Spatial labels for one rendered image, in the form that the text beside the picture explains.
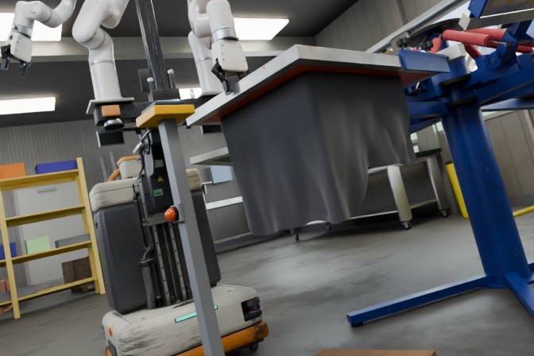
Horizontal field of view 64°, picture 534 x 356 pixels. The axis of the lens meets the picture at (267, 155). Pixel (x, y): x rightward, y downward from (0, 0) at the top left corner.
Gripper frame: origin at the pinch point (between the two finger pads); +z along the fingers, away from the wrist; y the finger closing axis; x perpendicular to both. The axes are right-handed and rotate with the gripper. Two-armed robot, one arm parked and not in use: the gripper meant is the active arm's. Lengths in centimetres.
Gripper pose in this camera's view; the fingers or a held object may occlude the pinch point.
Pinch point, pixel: (236, 89)
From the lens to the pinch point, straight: 132.7
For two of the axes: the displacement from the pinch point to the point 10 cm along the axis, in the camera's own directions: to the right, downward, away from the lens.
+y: -7.5, 0.9, -6.5
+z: 2.3, 9.7, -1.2
